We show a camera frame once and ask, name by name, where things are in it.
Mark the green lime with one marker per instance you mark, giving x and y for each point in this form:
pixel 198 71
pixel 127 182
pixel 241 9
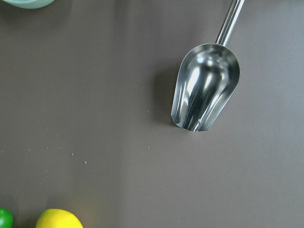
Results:
pixel 6 218

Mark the metal ice scoop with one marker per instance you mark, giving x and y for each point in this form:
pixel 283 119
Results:
pixel 207 78

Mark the green bowl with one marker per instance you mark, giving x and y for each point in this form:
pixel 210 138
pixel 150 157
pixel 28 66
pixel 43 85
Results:
pixel 29 4

